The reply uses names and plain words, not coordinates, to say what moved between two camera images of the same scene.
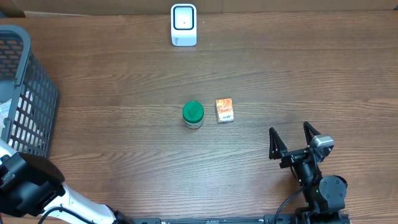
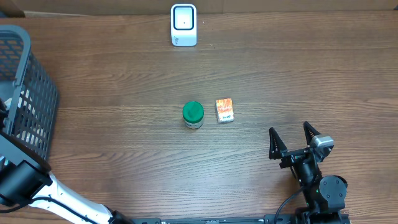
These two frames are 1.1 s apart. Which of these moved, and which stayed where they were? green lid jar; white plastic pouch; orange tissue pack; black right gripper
Moved: white plastic pouch
Stayed: orange tissue pack; green lid jar; black right gripper
